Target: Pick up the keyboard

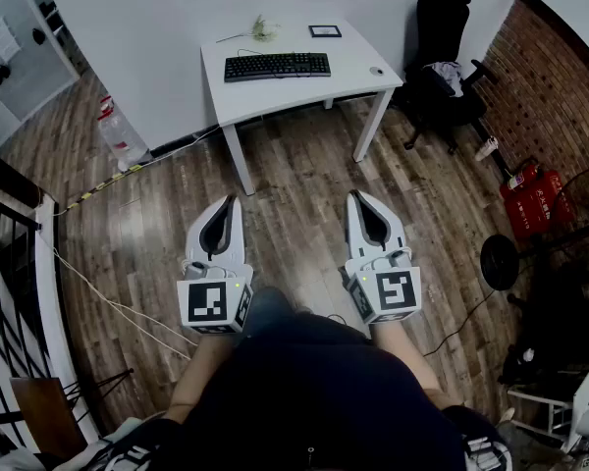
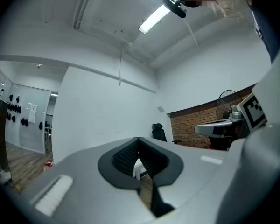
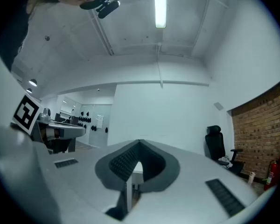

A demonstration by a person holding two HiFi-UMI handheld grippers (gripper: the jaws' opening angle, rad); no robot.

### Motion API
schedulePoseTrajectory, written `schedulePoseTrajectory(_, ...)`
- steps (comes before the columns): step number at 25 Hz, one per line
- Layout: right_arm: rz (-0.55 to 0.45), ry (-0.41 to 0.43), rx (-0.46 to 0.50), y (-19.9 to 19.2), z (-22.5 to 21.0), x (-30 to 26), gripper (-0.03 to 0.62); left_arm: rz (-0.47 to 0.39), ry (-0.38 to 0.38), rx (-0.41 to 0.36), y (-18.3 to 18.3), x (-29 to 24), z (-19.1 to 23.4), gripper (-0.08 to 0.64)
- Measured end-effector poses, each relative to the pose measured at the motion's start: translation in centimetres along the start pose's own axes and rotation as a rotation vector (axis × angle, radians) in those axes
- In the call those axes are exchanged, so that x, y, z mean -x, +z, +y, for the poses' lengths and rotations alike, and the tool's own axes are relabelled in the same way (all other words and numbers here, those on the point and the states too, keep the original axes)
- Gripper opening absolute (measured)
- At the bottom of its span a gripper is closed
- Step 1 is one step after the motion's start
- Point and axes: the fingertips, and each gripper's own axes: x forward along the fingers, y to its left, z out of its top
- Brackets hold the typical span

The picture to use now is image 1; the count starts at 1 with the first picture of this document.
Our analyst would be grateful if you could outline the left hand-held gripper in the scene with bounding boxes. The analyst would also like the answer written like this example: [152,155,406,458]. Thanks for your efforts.
[176,193,254,336]

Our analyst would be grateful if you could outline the white paper sheet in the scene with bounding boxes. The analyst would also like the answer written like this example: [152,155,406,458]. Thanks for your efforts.
[0,16,22,63]

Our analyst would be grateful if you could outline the person's right forearm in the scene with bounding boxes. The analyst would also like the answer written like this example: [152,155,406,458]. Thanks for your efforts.
[370,320,466,410]

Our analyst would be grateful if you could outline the clear water bottle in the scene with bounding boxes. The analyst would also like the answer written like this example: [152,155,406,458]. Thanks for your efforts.
[96,94,151,174]

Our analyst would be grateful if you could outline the person's blue jeans legs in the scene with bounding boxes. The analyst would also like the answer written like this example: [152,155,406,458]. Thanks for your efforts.
[243,286,303,328]

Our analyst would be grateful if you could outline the white desk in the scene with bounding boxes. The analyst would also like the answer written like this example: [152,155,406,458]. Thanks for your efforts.
[199,2,404,197]

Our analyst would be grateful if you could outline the wooden stool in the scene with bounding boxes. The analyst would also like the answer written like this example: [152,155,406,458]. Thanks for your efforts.
[8,367,135,461]

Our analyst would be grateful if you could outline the person's left forearm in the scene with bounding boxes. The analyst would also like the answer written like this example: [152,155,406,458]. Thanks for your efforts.
[164,332,238,425]

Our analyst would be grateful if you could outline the red fire extinguisher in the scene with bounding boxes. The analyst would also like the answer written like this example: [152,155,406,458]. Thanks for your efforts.
[507,156,544,191]

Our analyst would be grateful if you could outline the white cord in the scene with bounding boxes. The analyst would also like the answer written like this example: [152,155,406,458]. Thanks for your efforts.
[51,246,198,362]

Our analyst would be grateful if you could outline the small white bottle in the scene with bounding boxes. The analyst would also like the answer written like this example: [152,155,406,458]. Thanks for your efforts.
[473,135,500,163]

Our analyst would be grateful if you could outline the black keyboard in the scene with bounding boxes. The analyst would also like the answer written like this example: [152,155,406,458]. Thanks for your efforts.
[223,52,333,83]

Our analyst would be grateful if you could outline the black office chair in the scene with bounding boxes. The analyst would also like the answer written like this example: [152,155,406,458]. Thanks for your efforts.
[391,0,511,176]

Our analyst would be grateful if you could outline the black floor cable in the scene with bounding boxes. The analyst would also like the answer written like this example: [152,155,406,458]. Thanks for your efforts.
[420,286,498,358]

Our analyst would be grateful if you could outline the white flower bouquet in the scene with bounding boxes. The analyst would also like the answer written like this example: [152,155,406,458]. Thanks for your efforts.
[215,14,282,45]

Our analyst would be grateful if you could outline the grey garment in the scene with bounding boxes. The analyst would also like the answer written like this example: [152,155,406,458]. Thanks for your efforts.
[424,60,465,98]

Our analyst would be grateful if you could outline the black equipment pile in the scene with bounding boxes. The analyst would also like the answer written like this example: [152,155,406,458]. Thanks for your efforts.
[499,257,589,388]

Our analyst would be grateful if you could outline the yellow black floor strip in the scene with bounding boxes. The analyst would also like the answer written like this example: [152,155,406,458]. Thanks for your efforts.
[64,163,144,214]

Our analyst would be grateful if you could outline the red fire extinguisher box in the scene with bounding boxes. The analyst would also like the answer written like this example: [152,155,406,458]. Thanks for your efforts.
[499,169,576,242]

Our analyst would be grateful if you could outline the black floor fan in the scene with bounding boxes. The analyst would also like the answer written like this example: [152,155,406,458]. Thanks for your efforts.
[479,163,589,292]

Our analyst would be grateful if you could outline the person's dark shirt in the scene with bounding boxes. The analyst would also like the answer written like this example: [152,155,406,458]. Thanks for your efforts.
[92,311,515,471]

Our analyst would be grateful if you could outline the white metal rack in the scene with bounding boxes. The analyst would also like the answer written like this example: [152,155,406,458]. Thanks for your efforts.
[507,355,589,456]

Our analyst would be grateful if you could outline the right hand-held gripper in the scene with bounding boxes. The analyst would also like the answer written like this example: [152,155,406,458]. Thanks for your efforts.
[342,189,422,326]

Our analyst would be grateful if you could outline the black metal railing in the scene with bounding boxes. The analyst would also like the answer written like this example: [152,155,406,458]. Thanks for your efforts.
[0,183,60,460]

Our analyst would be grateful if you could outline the white shelf cabinet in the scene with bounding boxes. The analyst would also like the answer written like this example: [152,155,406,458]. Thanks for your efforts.
[0,0,83,152]

